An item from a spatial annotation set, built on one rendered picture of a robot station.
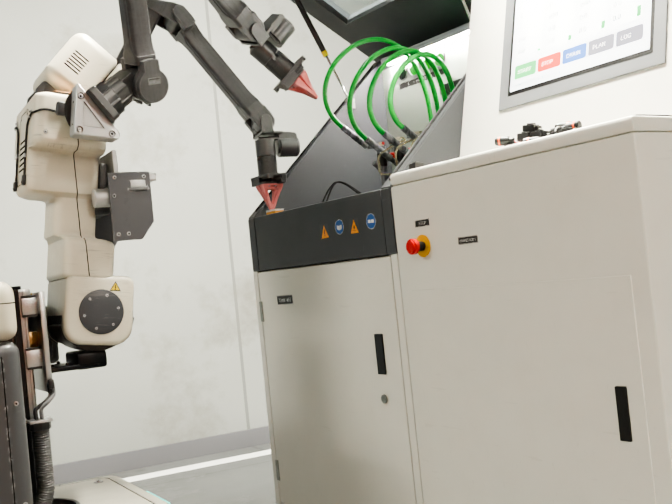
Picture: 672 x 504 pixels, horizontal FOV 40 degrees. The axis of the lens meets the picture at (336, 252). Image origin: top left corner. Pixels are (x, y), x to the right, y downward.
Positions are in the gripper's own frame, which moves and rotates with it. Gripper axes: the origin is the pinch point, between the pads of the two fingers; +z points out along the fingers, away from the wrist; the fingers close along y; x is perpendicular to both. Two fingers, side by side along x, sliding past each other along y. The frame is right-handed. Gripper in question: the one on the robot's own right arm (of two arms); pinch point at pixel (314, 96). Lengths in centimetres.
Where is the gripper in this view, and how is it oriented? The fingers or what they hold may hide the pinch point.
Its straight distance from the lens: 239.7
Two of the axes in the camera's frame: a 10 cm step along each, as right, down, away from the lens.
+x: -3.3, 0.6, 9.4
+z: 7.5, 6.2, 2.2
